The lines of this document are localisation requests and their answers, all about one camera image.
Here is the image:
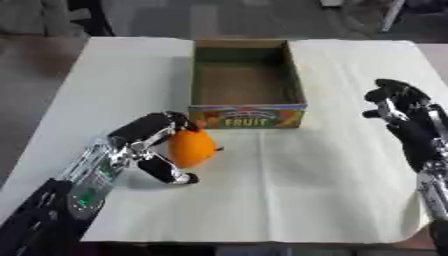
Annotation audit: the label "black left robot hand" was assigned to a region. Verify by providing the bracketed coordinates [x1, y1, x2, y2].
[106, 111, 202, 185]

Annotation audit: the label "white pole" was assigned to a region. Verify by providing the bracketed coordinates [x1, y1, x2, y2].
[378, 0, 408, 33]

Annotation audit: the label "black chair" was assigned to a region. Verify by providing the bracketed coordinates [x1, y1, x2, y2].
[64, 0, 118, 37]

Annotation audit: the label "orange toy fruit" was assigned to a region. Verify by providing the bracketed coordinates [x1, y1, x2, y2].
[166, 128, 226, 169]

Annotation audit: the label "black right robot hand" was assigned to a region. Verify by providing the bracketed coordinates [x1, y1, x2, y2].
[360, 78, 448, 173]

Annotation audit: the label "open cardboard box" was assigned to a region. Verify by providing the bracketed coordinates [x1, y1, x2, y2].
[187, 38, 310, 130]

